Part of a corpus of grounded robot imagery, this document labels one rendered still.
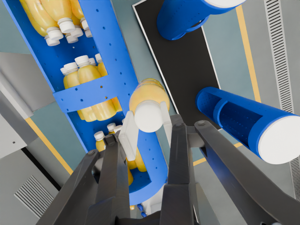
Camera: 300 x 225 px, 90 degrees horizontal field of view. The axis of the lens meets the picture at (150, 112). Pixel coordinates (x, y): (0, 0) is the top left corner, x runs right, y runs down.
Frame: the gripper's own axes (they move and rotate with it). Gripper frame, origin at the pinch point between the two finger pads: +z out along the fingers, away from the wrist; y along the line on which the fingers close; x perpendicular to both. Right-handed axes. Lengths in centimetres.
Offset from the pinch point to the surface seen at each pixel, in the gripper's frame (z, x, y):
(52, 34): 34.4, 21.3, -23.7
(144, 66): 149, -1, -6
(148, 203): 54, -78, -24
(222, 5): 49, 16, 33
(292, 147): 50, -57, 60
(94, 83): 25.2, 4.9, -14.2
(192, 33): 139, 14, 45
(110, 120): 51, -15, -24
